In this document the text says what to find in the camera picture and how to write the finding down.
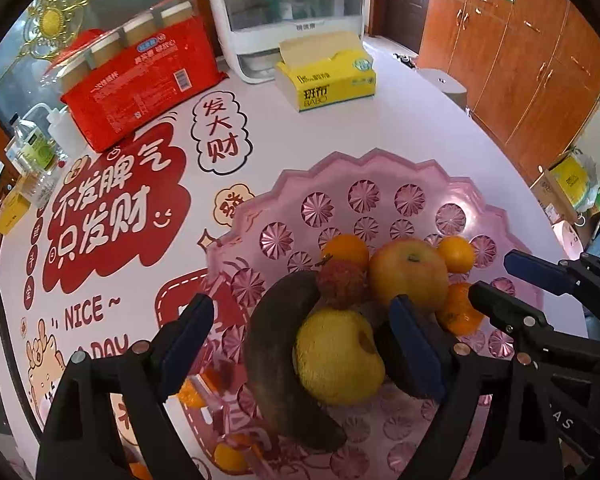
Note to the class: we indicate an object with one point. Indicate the mandarin orange with stem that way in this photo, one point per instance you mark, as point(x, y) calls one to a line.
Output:
point(457, 253)

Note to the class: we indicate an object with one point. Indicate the clear plastic bottle green label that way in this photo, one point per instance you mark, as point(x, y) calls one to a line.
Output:
point(31, 150)

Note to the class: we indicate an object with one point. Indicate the small orange label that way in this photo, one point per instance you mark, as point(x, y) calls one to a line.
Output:
point(230, 460)

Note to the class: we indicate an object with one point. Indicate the dark overripe banana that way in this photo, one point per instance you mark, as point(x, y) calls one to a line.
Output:
point(287, 408)

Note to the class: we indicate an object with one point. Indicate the yellow tissue box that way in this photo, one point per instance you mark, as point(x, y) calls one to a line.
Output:
point(324, 69)

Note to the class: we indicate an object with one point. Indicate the red lychee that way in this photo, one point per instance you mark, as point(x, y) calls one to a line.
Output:
point(225, 374)
point(342, 283)

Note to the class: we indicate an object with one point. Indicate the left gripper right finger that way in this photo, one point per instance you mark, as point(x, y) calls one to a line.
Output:
point(442, 343)

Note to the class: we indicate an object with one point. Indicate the yellow pear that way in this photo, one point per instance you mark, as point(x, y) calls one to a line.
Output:
point(337, 360)

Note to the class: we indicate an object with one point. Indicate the white round stool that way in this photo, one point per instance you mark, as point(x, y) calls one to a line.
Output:
point(446, 84)

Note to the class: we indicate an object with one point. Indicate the white countertop appliance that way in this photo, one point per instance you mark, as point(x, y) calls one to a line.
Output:
point(250, 31)

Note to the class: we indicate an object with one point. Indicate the red paper cup package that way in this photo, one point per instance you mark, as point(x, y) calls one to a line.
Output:
point(130, 74)

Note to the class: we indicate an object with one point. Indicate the yellow flat box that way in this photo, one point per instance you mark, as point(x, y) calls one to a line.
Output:
point(14, 206)

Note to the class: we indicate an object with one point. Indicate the cardboard box on floor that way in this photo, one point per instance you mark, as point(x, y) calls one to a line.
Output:
point(568, 189)

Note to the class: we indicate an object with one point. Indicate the pink plastic stool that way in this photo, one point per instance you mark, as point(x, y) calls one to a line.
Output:
point(569, 239)

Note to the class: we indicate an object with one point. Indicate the drinking glass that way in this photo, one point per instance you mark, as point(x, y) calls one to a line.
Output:
point(37, 186)

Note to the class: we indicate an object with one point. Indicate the dark avocado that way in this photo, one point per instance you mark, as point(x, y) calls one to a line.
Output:
point(405, 342)

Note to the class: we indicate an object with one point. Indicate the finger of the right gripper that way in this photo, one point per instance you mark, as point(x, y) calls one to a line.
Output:
point(527, 326)
point(548, 276)

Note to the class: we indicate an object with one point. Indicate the white squeeze bottle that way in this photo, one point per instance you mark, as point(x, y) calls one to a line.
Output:
point(60, 127)

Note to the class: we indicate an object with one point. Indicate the red apple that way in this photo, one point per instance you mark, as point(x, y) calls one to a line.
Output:
point(409, 267)

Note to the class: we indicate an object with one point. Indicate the printed pink tablecloth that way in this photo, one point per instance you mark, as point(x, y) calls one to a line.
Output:
point(235, 175)

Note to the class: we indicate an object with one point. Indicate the wooden cabinet wall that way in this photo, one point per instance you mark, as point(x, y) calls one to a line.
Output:
point(531, 69)

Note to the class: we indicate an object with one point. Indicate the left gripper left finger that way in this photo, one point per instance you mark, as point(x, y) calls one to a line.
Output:
point(177, 344)

